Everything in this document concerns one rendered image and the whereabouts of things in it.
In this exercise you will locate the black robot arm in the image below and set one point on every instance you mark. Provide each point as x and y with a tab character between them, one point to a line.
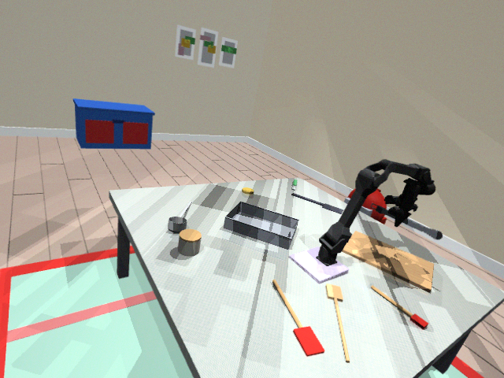
368	180

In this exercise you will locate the grey canister with orange lid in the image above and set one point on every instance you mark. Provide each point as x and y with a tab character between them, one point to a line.
189	242

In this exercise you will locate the light brown wooden board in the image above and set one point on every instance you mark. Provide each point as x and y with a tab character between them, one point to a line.
390	259

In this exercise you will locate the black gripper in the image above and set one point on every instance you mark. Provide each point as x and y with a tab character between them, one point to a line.
402	212

